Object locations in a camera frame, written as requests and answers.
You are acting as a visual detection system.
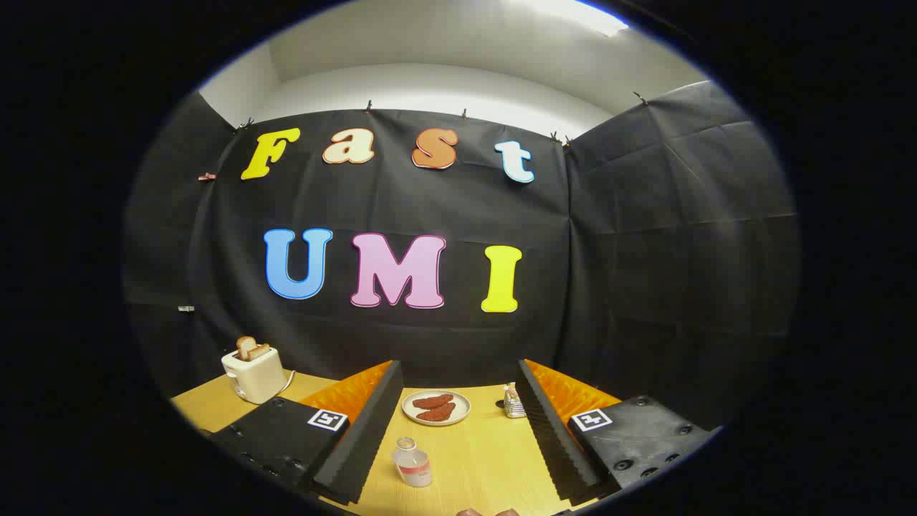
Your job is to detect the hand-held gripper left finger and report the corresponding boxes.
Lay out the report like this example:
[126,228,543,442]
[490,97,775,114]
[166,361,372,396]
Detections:
[204,360,404,506]

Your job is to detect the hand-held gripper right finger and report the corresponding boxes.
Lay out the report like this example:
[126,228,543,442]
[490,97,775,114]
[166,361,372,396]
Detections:
[516,359,724,506]

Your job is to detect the clear juice bottle pink label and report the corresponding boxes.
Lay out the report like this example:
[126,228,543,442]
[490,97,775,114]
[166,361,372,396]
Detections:
[392,437,433,488]

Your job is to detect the wooden table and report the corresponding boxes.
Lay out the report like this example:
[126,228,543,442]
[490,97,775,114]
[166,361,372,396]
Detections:
[171,369,624,516]

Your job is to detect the white round plate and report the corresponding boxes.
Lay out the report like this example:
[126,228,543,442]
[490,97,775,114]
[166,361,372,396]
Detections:
[401,388,471,427]

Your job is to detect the cream toaster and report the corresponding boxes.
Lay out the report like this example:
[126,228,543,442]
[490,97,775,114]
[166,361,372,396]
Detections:
[221,346,288,405]

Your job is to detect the black backdrop cloth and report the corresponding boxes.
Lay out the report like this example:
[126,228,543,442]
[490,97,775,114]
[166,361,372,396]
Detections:
[122,80,802,431]

